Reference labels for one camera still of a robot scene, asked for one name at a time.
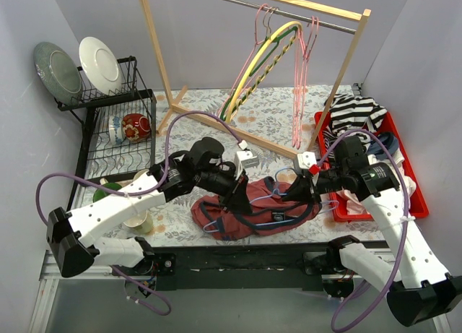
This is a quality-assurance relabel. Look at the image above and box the light blue wire hanger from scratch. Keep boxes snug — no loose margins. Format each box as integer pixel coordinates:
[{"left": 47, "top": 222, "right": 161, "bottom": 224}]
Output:
[{"left": 202, "top": 166, "right": 340, "bottom": 233}]

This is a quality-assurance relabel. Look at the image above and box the red tank top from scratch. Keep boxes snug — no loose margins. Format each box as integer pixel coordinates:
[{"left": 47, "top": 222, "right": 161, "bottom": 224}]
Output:
[{"left": 190, "top": 176, "right": 321, "bottom": 242}]

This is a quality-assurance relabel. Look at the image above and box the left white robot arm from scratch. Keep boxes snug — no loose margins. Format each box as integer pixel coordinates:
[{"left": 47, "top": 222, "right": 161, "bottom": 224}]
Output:
[{"left": 47, "top": 137, "right": 258, "bottom": 278}]

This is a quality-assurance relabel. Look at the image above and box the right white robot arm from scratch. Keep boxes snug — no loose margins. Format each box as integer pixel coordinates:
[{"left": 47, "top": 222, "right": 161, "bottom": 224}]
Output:
[{"left": 283, "top": 137, "right": 461, "bottom": 326}]

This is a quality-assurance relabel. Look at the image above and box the pink notched hanger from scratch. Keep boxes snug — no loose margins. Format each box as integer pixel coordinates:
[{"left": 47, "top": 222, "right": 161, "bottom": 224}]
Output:
[{"left": 230, "top": 7, "right": 300, "bottom": 110}]

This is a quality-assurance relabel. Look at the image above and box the green velvet hanger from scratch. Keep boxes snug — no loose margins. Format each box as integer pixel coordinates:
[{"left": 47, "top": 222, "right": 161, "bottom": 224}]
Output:
[{"left": 216, "top": 25, "right": 300, "bottom": 121}]

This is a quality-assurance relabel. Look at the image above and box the yellow plastic hanger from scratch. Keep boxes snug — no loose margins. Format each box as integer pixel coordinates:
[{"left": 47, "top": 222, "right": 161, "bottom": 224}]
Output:
[{"left": 224, "top": 21, "right": 303, "bottom": 124}]

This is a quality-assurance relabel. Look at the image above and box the floral table mat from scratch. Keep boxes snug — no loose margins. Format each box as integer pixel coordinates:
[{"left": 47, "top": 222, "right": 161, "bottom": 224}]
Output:
[{"left": 59, "top": 84, "right": 389, "bottom": 249}]

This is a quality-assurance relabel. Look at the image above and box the black white striped garment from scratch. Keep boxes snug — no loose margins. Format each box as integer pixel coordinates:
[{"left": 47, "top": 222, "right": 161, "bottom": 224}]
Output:
[{"left": 322, "top": 94, "right": 388, "bottom": 149}]

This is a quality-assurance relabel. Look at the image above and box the dark blue garment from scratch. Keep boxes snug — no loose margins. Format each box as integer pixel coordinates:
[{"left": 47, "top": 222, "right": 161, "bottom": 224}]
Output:
[{"left": 367, "top": 131, "right": 399, "bottom": 160}]

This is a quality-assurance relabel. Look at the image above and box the cream enamel mug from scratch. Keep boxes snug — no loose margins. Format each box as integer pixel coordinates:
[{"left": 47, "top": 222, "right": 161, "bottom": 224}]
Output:
[{"left": 132, "top": 169, "right": 149, "bottom": 181}]

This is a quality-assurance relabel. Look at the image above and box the pale green mug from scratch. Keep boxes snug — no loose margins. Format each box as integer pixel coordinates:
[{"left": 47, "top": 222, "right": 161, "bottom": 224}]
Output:
[{"left": 123, "top": 210, "right": 153, "bottom": 235}]

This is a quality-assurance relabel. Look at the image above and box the red floral bowl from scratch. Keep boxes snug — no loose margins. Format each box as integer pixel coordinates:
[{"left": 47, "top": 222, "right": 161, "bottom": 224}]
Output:
[{"left": 121, "top": 113, "right": 151, "bottom": 142}]

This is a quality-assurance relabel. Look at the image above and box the red plastic bin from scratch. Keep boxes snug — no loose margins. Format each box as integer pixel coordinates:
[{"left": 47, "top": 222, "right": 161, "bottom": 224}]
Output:
[{"left": 328, "top": 113, "right": 429, "bottom": 222}]

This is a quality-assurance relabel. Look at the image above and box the blue white bowl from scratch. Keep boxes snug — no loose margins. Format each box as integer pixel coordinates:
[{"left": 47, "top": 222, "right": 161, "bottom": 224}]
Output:
[{"left": 108, "top": 116, "right": 125, "bottom": 146}]

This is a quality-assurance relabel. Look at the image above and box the green inside mug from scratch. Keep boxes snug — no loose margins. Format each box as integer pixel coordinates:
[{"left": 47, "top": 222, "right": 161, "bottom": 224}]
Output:
[{"left": 92, "top": 182, "right": 122, "bottom": 202}]

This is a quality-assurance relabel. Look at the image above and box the white plate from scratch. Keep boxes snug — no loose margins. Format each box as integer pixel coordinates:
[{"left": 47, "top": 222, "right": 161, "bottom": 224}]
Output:
[{"left": 79, "top": 37, "right": 122, "bottom": 95}]

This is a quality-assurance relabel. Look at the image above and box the wooden clothes rack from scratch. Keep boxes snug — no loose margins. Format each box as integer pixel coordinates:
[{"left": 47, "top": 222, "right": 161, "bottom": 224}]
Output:
[{"left": 139, "top": 0, "right": 371, "bottom": 159}]

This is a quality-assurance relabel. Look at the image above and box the grey green plate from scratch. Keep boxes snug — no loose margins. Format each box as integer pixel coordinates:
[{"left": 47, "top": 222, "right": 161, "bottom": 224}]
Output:
[{"left": 33, "top": 42, "right": 83, "bottom": 105}]

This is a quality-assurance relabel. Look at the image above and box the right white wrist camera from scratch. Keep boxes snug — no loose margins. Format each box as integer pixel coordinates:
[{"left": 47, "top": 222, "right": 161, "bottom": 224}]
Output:
[{"left": 293, "top": 152, "right": 320, "bottom": 176}]

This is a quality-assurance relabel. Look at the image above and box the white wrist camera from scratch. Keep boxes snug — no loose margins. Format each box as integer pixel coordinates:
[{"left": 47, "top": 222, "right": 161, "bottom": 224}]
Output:
[
  {"left": 293, "top": 152, "right": 320, "bottom": 176},
  {"left": 234, "top": 150, "right": 259, "bottom": 177}
]

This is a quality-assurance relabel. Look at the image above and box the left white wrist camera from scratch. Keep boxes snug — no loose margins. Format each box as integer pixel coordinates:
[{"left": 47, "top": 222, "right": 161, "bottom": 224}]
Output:
[{"left": 234, "top": 150, "right": 259, "bottom": 177}]

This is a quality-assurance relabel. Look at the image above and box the black wire dish rack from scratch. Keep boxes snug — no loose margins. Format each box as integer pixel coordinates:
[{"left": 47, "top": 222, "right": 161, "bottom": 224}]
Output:
[{"left": 53, "top": 56, "right": 160, "bottom": 188}]

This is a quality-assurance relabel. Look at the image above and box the pink wire hanger far right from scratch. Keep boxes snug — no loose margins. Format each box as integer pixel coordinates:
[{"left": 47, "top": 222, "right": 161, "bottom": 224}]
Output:
[{"left": 292, "top": 17, "right": 322, "bottom": 150}]

